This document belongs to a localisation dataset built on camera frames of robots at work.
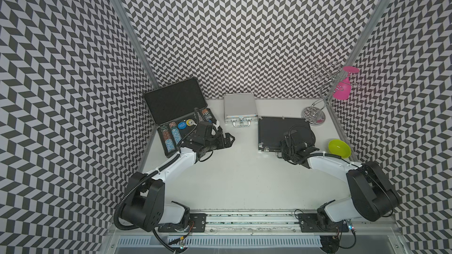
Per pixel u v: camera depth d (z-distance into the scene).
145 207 0.41
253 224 0.74
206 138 0.68
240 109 1.08
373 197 0.43
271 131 0.97
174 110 1.02
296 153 0.69
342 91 0.92
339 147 0.94
